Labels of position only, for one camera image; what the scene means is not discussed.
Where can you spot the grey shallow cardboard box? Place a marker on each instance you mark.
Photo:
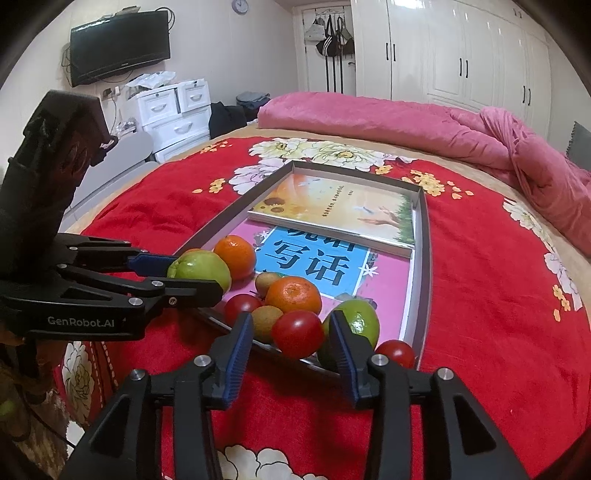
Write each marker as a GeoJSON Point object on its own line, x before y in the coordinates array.
{"type": "Point", "coordinates": [422, 258]}

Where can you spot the small brown-green kiwi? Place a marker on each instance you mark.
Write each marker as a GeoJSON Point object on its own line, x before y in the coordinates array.
{"type": "Point", "coordinates": [267, 321]}
{"type": "Point", "coordinates": [267, 282]}

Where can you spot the white door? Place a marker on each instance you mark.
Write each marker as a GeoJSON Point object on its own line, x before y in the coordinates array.
{"type": "Point", "coordinates": [309, 69]}

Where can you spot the white wardrobe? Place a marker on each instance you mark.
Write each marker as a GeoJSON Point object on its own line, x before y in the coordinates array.
{"type": "Point", "coordinates": [461, 46]}

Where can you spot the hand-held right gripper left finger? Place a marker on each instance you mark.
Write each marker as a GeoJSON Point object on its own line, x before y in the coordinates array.
{"type": "Point", "coordinates": [238, 357]}

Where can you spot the clear plastic bag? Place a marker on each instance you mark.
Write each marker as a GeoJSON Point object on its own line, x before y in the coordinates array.
{"type": "Point", "coordinates": [152, 81]}

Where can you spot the black bag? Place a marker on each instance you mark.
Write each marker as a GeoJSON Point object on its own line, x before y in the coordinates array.
{"type": "Point", "coordinates": [226, 120]}

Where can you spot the folded dark clothes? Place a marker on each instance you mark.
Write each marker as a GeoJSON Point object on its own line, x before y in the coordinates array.
{"type": "Point", "coordinates": [253, 100]}

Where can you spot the white drawer cabinet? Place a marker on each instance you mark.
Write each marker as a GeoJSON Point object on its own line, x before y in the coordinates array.
{"type": "Point", "coordinates": [175, 120]}

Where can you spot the white wall socket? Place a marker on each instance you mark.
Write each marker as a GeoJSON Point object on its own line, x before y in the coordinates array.
{"type": "Point", "coordinates": [113, 92]}

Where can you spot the green jujube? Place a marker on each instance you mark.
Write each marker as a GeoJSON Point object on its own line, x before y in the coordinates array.
{"type": "Point", "coordinates": [362, 323]}
{"type": "Point", "coordinates": [203, 267]}

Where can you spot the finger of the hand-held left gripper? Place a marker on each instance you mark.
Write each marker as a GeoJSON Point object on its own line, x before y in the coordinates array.
{"type": "Point", "coordinates": [150, 263]}
{"type": "Point", "coordinates": [194, 291]}

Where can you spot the hanging bags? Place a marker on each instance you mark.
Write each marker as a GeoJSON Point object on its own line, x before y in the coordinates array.
{"type": "Point", "coordinates": [330, 37]}

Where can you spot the red cherry tomato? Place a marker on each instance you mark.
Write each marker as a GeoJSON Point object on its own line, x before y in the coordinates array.
{"type": "Point", "coordinates": [395, 353]}
{"type": "Point", "coordinates": [298, 334]}
{"type": "Point", "coordinates": [241, 307]}

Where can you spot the black wall television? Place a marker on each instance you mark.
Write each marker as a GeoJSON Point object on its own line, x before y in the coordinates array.
{"type": "Point", "coordinates": [120, 46]}

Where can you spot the pink duvet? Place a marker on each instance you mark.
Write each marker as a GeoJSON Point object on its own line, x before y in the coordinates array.
{"type": "Point", "coordinates": [392, 124]}

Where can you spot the red floral blanket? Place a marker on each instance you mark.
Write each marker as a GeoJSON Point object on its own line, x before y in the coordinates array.
{"type": "Point", "coordinates": [485, 300]}

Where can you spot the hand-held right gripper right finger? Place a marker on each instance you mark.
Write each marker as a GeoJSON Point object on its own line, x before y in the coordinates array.
{"type": "Point", "coordinates": [344, 357]}

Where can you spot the sunflower cover book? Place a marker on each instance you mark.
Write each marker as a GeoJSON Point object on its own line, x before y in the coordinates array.
{"type": "Point", "coordinates": [332, 207]}

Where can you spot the pink workbook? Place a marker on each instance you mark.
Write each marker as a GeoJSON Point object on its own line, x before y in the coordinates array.
{"type": "Point", "coordinates": [314, 258]}

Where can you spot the round wall clock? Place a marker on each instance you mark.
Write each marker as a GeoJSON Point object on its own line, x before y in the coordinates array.
{"type": "Point", "coordinates": [240, 5]}

